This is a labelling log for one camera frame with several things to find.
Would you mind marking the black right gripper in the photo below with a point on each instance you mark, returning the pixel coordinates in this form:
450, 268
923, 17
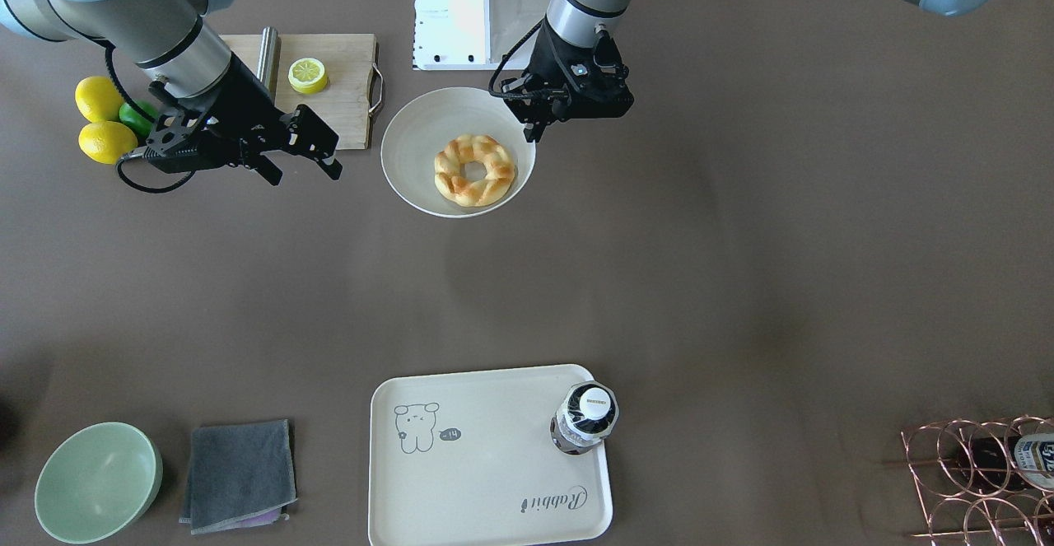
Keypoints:
241, 104

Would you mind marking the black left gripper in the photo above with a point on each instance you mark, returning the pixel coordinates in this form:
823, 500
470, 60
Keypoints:
548, 57

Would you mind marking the twisted ring donut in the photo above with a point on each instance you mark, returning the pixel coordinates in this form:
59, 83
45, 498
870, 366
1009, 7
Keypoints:
455, 186

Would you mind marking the white shallow bowl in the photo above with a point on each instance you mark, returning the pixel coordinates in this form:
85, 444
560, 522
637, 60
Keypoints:
425, 125

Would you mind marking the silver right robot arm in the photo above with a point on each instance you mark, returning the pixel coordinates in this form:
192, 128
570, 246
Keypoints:
168, 39

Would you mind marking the dark tea bottle on tray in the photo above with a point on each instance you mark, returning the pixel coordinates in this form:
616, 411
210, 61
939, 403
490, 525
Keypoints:
585, 418

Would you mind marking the cream rabbit tray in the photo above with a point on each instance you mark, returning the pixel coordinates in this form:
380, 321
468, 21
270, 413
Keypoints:
467, 459

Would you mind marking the halved lemon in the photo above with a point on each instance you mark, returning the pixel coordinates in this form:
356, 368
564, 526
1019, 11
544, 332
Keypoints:
307, 76

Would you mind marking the wooden cutting board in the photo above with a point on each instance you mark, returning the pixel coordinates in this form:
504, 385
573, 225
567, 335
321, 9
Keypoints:
347, 105

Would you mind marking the green lime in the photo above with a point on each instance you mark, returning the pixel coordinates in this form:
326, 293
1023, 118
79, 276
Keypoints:
128, 116

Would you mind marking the yellow lemon lower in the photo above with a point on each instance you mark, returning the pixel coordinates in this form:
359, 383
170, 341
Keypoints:
106, 141

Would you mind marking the yellow lemon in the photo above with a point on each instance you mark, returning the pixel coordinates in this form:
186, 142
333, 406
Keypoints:
98, 99
106, 141

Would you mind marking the yellow lemon upper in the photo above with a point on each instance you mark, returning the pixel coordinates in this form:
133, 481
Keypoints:
98, 99

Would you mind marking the grey folded cloth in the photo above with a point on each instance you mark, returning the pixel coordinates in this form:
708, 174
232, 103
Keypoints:
239, 476

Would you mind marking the mint green bowl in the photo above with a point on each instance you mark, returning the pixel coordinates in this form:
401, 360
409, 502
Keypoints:
100, 480

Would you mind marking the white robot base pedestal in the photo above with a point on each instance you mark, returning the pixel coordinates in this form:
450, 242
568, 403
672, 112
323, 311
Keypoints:
470, 35

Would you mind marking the copper wire bottle rack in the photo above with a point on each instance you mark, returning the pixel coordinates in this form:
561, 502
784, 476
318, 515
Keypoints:
955, 510

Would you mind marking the bottle in wire rack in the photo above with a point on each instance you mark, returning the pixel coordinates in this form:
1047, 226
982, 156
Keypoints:
1022, 462

